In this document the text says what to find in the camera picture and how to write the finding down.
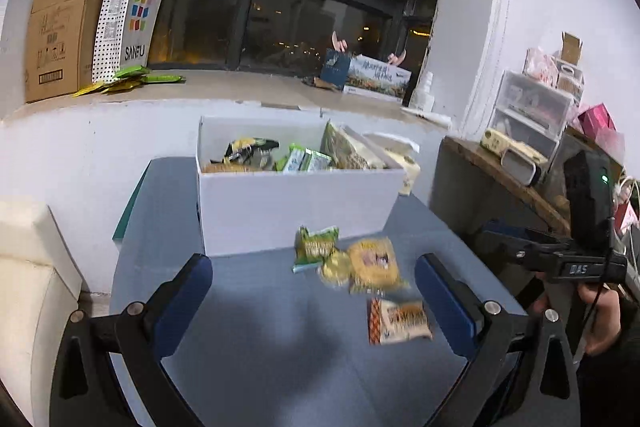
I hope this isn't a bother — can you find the white bag with coloured squares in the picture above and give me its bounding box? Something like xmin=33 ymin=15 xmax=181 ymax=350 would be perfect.
xmin=120 ymin=0 xmax=180 ymax=70

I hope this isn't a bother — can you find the small brown wrapper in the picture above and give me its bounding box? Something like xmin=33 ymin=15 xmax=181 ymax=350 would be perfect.
xmin=302 ymin=77 xmax=341 ymax=92

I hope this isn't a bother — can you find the printed tissue box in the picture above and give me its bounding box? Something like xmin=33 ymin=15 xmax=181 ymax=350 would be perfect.
xmin=320 ymin=48 xmax=412 ymax=100

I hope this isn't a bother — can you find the white plastic bottle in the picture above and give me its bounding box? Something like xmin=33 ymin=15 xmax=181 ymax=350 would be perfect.
xmin=410 ymin=72 xmax=435 ymax=110

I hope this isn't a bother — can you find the cream printed snack bag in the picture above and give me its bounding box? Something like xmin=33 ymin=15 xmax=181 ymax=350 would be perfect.
xmin=320 ymin=121 xmax=406 ymax=170

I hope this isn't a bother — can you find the yellow and grey device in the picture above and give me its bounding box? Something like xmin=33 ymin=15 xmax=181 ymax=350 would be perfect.
xmin=480 ymin=128 xmax=548 ymax=165

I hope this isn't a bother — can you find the cream tissue pack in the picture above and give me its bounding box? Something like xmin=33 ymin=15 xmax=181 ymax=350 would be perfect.
xmin=365 ymin=132 xmax=422 ymax=196

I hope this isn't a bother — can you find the white cardboard storage box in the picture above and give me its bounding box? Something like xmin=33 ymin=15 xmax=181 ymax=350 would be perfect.
xmin=195 ymin=116 xmax=407 ymax=258

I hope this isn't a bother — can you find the pile of green sachets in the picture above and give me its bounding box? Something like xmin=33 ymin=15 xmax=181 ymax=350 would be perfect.
xmin=74 ymin=65 xmax=186 ymax=98

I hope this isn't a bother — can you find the brown cardboard box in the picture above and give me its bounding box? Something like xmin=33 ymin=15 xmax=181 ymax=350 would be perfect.
xmin=25 ymin=0 xmax=112 ymax=104

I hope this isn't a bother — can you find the clear plastic container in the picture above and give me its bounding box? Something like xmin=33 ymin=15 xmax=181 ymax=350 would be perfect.
xmin=545 ymin=134 xmax=576 ymax=212

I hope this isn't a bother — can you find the person's right hand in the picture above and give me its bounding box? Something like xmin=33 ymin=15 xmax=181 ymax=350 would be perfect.
xmin=531 ymin=272 xmax=623 ymax=357

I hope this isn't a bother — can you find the white tube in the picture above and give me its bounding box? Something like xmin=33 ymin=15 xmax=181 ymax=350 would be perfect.
xmin=400 ymin=107 xmax=451 ymax=128

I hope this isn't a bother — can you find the pink box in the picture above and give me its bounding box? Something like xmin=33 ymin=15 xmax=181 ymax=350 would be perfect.
xmin=577 ymin=103 xmax=626 ymax=148

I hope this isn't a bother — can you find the white box with round hole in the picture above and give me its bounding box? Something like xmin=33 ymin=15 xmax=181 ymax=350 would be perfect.
xmin=552 ymin=59 xmax=585 ymax=102

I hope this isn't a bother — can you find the wooden side table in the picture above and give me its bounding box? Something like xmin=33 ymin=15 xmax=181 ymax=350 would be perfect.
xmin=431 ymin=136 xmax=573 ymax=258

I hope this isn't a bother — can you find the white leather ottoman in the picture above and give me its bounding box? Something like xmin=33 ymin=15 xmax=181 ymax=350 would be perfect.
xmin=0 ymin=197 xmax=83 ymax=427

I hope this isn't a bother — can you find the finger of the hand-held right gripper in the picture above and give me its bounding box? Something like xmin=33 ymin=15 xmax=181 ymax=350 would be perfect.
xmin=487 ymin=219 xmax=566 ymax=245
xmin=479 ymin=232 xmax=531 ymax=269

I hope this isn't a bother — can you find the small green cream packet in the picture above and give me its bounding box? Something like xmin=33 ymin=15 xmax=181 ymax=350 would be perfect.
xmin=292 ymin=226 xmax=341 ymax=274

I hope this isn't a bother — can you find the clear plastic drawer unit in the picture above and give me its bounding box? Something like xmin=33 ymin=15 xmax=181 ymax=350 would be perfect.
xmin=487 ymin=69 xmax=576 ymax=152

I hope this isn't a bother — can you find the pink floral pouch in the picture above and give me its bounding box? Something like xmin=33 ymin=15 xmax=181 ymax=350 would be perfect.
xmin=522 ymin=47 xmax=560 ymax=88

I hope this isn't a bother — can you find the polka dot paper bag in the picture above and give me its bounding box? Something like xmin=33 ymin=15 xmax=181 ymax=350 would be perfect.
xmin=91 ymin=0 xmax=141 ymax=84

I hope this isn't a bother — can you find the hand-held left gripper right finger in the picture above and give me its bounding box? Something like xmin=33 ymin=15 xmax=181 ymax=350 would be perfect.
xmin=414 ymin=253 xmax=583 ymax=427

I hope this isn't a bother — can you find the large green snack packet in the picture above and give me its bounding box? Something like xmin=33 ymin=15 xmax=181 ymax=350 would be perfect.
xmin=275 ymin=143 xmax=335 ymax=174

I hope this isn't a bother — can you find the small open cardboard box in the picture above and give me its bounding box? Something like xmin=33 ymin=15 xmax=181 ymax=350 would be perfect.
xmin=560 ymin=32 xmax=583 ymax=65

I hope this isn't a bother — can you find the grey green snack packet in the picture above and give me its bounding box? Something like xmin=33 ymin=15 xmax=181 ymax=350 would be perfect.
xmin=223 ymin=138 xmax=280 ymax=172

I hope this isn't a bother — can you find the yellow noodle snack packet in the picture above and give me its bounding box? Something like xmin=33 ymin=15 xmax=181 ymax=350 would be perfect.
xmin=347 ymin=237 xmax=403 ymax=295

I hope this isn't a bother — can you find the pink paper bag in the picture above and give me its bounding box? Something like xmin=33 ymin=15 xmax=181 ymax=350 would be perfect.
xmin=614 ymin=179 xmax=640 ymax=235

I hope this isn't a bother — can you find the white black small speaker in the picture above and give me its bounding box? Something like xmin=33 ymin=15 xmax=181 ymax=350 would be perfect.
xmin=500 ymin=147 xmax=543 ymax=185

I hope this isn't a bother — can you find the small round jelly cup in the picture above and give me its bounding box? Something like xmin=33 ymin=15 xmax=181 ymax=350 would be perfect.
xmin=320 ymin=252 xmax=353 ymax=288

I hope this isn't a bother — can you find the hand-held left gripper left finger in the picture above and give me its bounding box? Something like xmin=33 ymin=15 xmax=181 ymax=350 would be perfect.
xmin=50 ymin=253 xmax=214 ymax=427

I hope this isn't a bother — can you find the small orange white packet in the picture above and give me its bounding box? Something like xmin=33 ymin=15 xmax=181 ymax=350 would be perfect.
xmin=367 ymin=298 xmax=433 ymax=346

